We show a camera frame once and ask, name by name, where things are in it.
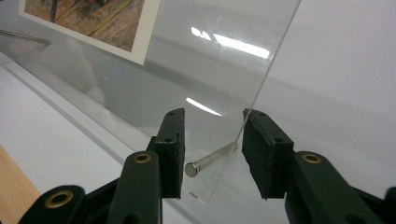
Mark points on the wooden table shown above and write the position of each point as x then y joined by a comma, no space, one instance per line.
14,193

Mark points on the landscape photo with white border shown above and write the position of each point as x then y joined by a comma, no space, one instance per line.
102,28

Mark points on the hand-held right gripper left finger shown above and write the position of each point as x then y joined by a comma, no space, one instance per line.
169,149

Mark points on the white table board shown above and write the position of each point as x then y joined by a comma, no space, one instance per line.
46,140

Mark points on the clear acrylic photo frame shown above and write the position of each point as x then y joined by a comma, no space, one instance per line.
174,87

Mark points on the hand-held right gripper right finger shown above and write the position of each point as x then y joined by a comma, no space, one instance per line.
267,155

